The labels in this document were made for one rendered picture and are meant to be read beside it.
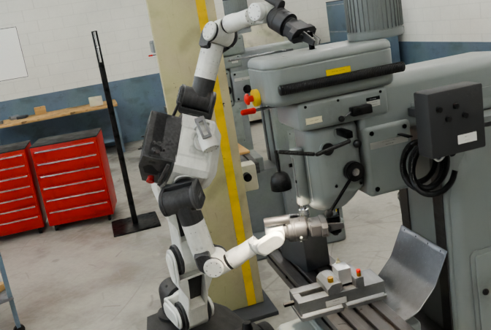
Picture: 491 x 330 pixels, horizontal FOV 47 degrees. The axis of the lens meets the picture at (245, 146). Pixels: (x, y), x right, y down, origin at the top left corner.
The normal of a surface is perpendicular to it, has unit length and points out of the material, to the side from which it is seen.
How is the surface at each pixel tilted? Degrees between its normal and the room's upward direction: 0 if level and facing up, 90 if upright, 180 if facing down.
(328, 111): 90
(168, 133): 58
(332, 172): 90
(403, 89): 90
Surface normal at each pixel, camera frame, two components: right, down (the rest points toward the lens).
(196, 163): 0.32, -0.41
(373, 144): 0.28, 0.18
